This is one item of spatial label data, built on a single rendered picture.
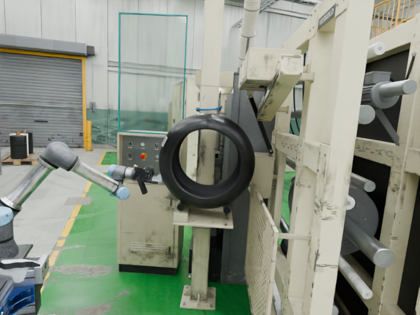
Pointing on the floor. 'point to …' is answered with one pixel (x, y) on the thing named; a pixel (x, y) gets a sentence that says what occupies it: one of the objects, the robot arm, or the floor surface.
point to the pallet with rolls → (20, 149)
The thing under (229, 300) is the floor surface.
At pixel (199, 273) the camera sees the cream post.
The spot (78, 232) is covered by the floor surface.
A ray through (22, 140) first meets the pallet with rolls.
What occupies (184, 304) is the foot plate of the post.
